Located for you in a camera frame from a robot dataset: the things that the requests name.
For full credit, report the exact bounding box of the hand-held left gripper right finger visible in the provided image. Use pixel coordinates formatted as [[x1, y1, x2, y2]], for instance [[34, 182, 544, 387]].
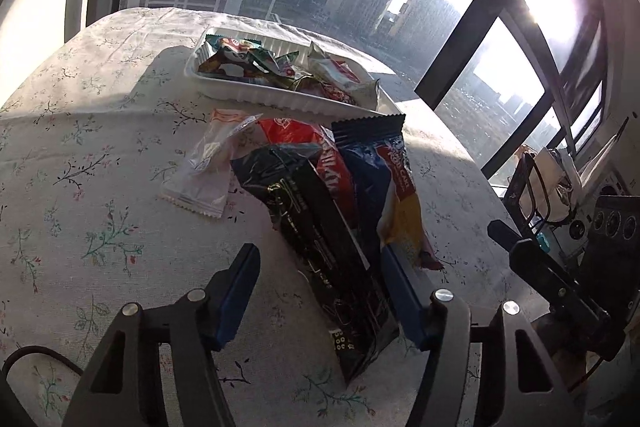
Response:
[[381, 246, 586, 427]]

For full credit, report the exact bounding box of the black cable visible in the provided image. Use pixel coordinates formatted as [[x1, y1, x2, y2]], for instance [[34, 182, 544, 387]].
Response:
[[0, 345, 87, 389]]

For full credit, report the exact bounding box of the white plastic tray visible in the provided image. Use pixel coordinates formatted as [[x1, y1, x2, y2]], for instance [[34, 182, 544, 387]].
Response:
[[184, 27, 407, 116]]

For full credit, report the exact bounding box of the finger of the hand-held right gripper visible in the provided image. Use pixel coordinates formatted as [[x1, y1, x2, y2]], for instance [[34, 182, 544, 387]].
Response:
[[487, 220, 627, 361]]

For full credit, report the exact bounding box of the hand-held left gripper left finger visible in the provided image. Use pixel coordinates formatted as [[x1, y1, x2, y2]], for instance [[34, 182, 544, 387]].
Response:
[[60, 243, 262, 427]]

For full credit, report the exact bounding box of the clear plastic snack packet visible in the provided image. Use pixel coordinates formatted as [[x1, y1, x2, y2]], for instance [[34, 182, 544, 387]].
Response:
[[160, 108, 264, 219]]

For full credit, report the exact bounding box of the black window frame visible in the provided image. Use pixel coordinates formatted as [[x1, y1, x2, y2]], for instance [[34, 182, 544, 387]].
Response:
[[65, 0, 640, 188]]

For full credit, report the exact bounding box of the white snack packet red label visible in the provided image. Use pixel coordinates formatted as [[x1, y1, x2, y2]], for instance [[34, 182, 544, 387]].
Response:
[[306, 42, 379, 106]]

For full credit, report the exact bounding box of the blue and orange snack packet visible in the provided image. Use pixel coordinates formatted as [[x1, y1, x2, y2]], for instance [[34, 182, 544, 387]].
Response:
[[330, 113, 446, 272]]

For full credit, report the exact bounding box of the cartoon print snack packet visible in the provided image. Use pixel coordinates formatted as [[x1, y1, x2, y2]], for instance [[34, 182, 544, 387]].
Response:
[[197, 35, 262, 78]]

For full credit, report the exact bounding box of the long black snack packet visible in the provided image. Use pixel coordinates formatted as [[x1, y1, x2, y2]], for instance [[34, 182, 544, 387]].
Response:
[[230, 143, 401, 386]]

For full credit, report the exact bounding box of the green snack packet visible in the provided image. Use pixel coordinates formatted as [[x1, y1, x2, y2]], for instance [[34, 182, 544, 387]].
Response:
[[249, 49, 301, 82]]

